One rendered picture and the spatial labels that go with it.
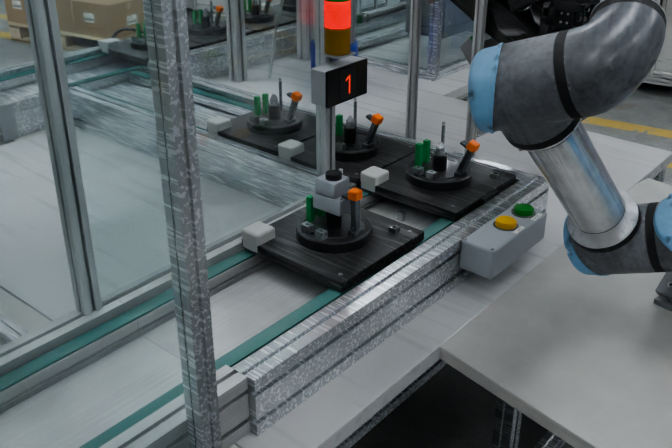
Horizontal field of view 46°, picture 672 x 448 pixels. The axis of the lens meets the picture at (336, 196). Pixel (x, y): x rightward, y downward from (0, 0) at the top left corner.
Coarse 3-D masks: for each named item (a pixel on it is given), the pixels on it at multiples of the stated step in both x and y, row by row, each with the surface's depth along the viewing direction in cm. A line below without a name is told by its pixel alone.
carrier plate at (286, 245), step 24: (288, 216) 153; (288, 240) 144; (384, 240) 144; (408, 240) 144; (288, 264) 138; (312, 264) 136; (336, 264) 136; (360, 264) 136; (384, 264) 140; (336, 288) 132
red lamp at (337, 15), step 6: (324, 0) 146; (324, 6) 146; (330, 6) 145; (336, 6) 144; (342, 6) 144; (348, 6) 145; (324, 12) 147; (330, 12) 145; (336, 12) 145; (342, 12) 145; (348, 12) 146; (324, 18) 147; (330, 18) 146; (336, 18) 145; (342, 18) 145; (348, 18) 146; (324, 24) 148; (330, 24) 146; (336, 24) 146; (342, 24) 146; (348, 24) 147
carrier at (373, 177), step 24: (384, 168) 173; (408, 168) 168; (432, 168) 168; (456, 168) 168; (480, 168) 173; (384, 192) 164; (408, 192) 162; (432, 192) 162; (456, 192) 162; (480, 192) 162; (456, 216) 154
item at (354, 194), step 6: (348, 192) 138; (354, 192) 138; (360, 192) 138; (348, 198) 139; (354, 198) 138; (360, 198) 139; (354, 204) 139; (354, 210) 139; (354, 216) 140; (354, 222) 140; (360, 222) 141; (354, 228) 141
